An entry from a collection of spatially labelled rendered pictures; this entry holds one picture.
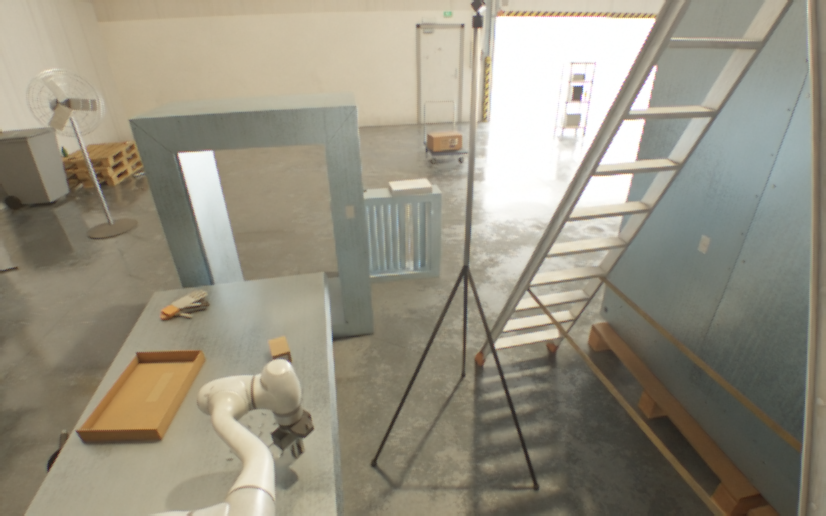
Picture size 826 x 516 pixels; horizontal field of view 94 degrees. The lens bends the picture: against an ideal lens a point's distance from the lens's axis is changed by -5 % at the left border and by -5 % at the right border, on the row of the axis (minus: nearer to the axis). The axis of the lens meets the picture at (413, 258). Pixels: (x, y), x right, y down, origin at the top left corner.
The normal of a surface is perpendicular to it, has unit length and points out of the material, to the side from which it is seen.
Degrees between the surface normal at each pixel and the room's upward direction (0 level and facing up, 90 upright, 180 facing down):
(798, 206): 90
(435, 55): 90
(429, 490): 0
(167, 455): 0
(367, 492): 0
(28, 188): 95
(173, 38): 90
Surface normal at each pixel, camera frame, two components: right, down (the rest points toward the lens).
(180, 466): -0.02, -0.88
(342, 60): 0.15, 0.47
